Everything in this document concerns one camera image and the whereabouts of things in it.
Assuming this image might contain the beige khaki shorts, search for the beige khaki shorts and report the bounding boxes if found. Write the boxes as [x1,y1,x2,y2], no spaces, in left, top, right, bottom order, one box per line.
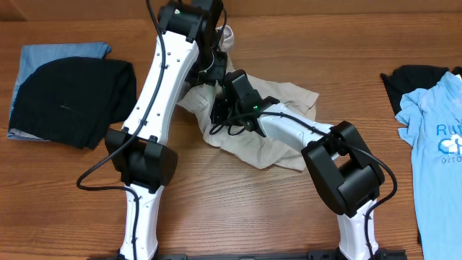
[176,25,321,171]

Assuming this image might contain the black garment under t-shirt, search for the black garment under t-shirt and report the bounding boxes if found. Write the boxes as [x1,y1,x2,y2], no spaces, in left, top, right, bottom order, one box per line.
[380,65,450,115]

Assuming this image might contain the black folded garment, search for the black folded garment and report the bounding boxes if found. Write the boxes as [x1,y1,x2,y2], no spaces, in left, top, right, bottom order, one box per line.
[9,57,136,149]

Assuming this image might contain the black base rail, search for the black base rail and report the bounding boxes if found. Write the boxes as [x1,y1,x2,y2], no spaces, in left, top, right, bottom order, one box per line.
[88,249,408,260]

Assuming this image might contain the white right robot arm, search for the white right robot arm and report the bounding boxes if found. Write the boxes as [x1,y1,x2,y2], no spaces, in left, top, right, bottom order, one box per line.
[210,70,391,259]

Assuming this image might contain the light blue printed t-shirt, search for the light blue printed t-shirt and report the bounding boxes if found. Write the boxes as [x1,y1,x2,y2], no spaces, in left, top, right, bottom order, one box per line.
[396,72,461,259]

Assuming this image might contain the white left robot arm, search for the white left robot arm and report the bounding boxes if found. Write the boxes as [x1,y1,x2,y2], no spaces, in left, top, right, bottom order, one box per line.
[105,0,227,259]

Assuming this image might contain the light blue folded denim garment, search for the light blue folded denim garment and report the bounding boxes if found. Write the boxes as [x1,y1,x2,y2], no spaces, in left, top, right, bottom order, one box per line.
[6,42,111,149]

